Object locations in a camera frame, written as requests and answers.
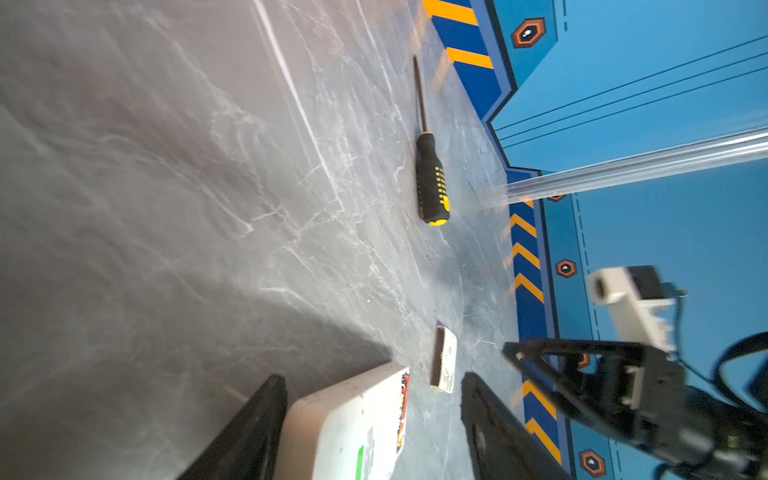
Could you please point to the white battery cover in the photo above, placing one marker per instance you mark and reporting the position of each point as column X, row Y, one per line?
column 444, row 360

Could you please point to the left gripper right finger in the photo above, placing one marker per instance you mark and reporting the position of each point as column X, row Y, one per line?
column 500, row 446

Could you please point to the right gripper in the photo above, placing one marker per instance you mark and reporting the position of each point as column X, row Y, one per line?
column 693, row 434

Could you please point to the white TCL remote control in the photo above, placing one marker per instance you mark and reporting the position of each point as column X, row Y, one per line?
column 354, row 429

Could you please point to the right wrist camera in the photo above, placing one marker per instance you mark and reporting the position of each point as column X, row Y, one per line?
column 634, row 297

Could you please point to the black yellow screwdriver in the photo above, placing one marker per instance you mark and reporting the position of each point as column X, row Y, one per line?
column 433, row 199

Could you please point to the right aluminium corner post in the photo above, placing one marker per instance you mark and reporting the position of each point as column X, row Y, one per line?
column 718, row 152

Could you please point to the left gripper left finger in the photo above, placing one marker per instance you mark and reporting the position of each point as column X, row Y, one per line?
column 247, row 447

